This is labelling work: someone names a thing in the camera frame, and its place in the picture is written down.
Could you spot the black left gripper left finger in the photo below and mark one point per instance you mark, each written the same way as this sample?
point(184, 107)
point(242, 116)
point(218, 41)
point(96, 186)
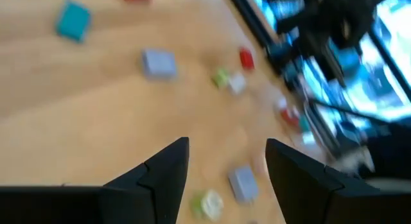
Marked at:
point(163, 185)

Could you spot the teal rectangular block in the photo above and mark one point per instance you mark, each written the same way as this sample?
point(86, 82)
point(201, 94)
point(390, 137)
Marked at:
point(73, 22)

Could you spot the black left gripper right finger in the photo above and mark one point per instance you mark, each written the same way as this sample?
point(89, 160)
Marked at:
point(298, 185)

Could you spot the white adapter block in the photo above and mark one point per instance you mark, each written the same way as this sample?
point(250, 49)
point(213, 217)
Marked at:
point(237, 83)

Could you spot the lavender wall charger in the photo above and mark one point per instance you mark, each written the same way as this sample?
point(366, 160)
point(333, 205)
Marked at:
point(159, 64)
point(243, 184)

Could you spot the red block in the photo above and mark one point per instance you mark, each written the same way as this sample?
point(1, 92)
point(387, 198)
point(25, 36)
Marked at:
point(290, 117)
point(246, 58)

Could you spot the black table frame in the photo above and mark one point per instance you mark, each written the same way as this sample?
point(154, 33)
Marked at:
point(257, 26)

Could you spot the white green cube adapter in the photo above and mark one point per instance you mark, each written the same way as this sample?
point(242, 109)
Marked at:
point(210, 204)

